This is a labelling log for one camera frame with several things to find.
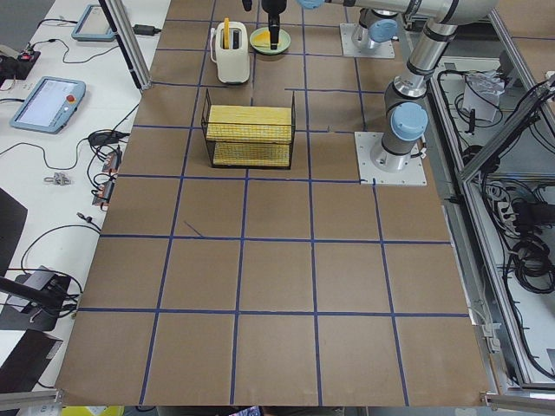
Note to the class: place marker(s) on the wooden step shelf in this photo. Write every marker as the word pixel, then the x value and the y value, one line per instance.
pixel 249 130

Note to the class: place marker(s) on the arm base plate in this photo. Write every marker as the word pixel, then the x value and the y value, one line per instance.
pixel 374 42
pixel 378 167

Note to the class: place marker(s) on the far teach pendant tablet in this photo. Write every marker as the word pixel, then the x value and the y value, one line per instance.
pixel 93 26

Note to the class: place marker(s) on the bread slice in toaster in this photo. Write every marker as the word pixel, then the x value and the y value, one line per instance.
pixel 227 34

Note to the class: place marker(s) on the teach pendant tablet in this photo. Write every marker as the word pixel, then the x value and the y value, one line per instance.
pixel 50 105
pixel 93 26

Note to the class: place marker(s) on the bread slice on plate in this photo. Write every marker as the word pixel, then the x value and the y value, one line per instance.
pixel 261 38

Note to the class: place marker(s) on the near teach pendant tablet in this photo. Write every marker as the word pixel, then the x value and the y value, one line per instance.
pixel 50 105

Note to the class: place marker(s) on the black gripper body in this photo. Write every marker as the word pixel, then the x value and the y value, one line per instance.
pixel 273 9

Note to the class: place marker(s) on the white two-slot toaster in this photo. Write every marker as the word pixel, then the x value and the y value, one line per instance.
pixel 233 66

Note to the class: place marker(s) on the copper circuit board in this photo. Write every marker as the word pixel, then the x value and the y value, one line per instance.
pixel 102 195

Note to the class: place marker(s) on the black power adapter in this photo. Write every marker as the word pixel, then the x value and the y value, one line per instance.
pixel 145 30

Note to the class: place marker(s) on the aluminium frame post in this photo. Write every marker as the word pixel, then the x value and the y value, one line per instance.
pixel 118 20

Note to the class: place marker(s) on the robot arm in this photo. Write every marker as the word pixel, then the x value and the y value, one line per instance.
pixel 369 16
pixel 407 120

